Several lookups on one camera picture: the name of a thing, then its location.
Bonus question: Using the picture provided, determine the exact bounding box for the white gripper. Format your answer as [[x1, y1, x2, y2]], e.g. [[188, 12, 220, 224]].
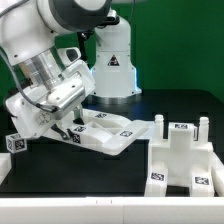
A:
[[6, 60, 95, 140]]

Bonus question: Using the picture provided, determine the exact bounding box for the white left fence rail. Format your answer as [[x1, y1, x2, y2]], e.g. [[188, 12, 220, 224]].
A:
[[0, 153, 12, 184]]

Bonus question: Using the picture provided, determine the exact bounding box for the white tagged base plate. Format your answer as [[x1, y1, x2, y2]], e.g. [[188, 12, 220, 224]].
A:
[[139, 121, 155, 140]]

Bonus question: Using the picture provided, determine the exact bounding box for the white tagged cube nut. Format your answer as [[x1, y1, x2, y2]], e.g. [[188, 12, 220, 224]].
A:
[[6, 133, 27, 154], [194, 126, 198, 140]]

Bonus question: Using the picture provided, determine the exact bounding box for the white front fence rail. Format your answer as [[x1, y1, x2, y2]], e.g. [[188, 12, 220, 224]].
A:
[[0, 197, 224, 224]]

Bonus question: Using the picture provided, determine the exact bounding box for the white chair back frame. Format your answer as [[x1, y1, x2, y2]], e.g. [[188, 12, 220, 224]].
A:
[[44, 109, 147, 156]]

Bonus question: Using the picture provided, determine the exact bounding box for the white chair seat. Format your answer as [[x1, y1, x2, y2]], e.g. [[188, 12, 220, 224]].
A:
[[148, 115, 213, 187]]

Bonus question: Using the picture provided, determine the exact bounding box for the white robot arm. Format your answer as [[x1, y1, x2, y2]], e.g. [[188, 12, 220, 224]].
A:
[[0, 0, 112, 139]]

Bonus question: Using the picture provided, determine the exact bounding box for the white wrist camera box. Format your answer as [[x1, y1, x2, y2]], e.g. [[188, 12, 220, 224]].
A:
[[57, 47, 81, 67]]

